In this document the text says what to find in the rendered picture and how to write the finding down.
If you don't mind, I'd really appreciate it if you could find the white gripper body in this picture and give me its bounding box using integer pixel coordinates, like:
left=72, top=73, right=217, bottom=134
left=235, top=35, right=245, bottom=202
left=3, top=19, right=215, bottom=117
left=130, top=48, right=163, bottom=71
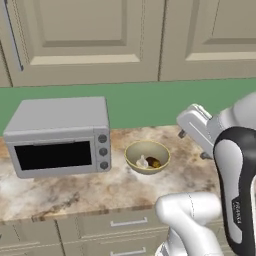
left=175, top=103, right=216, bottom=158

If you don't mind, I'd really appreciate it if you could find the brown sweet potato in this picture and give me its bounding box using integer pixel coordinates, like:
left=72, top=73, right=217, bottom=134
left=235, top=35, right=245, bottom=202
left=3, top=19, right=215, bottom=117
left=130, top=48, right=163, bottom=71
left=146, top=156, right=163, bottom=169

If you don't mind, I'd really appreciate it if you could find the white garlic bulb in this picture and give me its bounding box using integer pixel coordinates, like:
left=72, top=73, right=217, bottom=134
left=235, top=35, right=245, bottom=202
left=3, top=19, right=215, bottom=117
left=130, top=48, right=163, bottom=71
left=135, top=154, right=150, bottom=169

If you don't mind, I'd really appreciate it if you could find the beige bowl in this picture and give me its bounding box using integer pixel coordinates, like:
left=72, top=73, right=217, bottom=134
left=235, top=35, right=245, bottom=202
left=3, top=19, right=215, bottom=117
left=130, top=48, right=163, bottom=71
left=124, top=139, right=172, bottom=176

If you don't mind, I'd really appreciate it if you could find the grey toaster oven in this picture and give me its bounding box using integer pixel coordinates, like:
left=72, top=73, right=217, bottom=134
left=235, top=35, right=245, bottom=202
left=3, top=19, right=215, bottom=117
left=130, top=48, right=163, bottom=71
left=2, top=96, right=112, bottom=180

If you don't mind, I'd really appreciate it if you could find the beige drawer front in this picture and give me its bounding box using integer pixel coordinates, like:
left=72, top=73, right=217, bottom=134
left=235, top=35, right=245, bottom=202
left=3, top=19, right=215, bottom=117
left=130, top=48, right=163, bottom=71
left=79, top=233, right=169, bottom=256
left=75, top=207, right=170, bottom=242

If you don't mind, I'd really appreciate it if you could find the black glass toaster oven door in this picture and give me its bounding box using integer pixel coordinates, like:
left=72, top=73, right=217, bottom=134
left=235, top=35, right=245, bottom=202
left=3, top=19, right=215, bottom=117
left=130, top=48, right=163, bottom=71
left=6, top=136, right=98, bottom=179

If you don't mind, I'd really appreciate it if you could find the narrow beige base cupboard panel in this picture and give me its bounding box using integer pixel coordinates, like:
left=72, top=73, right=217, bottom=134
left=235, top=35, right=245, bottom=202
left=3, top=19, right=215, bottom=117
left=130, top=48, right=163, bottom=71
left=54, top=216, right=84, bottom=256

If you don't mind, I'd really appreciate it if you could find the beige base cupboard door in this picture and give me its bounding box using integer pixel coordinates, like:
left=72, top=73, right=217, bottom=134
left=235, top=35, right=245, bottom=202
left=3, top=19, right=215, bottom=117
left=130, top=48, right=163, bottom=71
left=0, top=220, right=63, bottom=256

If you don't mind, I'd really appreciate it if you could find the silver drawer handle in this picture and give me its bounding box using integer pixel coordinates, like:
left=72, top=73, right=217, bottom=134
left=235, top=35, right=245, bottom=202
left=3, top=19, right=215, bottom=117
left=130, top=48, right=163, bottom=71
left=110, top=216, right=149, bottom=228
left=109, top=246, right=148, bottom=256

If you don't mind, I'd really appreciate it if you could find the grey toaster oven door handle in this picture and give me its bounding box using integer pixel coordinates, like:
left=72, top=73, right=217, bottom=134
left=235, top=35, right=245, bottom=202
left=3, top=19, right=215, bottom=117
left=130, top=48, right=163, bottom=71
left=32, top=140, right=76, bottom=147

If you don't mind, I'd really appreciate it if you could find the wide beige wall cupboard door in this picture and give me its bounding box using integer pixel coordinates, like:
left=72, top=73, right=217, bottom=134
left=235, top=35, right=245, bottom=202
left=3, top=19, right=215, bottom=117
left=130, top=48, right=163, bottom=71
left=5, top=0, right=167, bottom=88

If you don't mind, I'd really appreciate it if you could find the narrow beige wall cupboard door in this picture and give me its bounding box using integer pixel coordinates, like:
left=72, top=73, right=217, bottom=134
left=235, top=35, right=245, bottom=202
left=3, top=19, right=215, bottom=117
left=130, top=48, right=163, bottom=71
left=0, top=39, right=14, bottom=89

